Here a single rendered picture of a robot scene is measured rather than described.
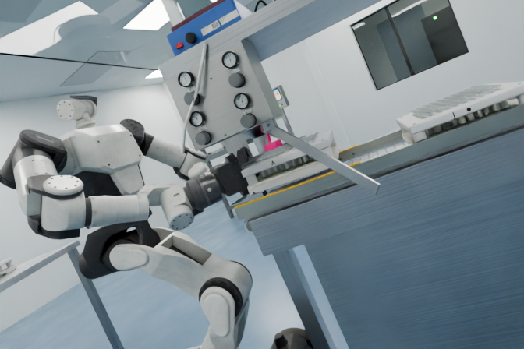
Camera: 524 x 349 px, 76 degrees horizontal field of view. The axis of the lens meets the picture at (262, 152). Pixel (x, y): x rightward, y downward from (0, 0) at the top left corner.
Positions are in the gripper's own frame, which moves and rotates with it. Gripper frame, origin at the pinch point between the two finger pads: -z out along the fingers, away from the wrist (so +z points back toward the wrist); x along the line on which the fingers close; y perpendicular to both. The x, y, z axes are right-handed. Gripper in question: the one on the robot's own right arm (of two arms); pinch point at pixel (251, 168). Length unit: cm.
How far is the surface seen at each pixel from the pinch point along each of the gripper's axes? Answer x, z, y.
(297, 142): -2.4, -7.9, 20.6
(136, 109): -159, 28, -626
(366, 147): 9.2, -34.7, 3.1
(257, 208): 9.2, 4.9, 9.4
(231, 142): -9.1, -2.1, -20.4
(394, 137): 9.3, -41.5, 7.7
